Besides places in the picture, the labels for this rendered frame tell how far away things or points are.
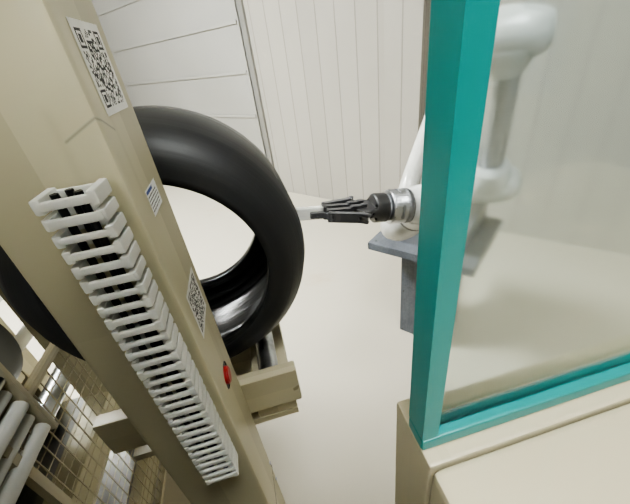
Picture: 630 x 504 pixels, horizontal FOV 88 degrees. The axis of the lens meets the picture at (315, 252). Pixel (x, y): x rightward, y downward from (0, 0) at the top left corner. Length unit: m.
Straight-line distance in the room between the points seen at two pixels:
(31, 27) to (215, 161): 0.30
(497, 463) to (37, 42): 0.43
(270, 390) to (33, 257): 0.50
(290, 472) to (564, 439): 1.45
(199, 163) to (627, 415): 0.55
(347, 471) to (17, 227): 1.47
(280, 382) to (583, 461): 0.55
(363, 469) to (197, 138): 1.43
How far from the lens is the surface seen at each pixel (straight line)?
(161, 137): 0.58
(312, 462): 1.67
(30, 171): 0.38
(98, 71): 0.40
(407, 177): 1.08
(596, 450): 0.30
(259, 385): 0.73
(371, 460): 1.66
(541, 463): 0.28
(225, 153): 0.59
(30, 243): 0.41
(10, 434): 0.85
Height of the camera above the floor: 1.50
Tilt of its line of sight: 32 degrees down
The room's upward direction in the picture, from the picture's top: 8 degrees counter-clockwise
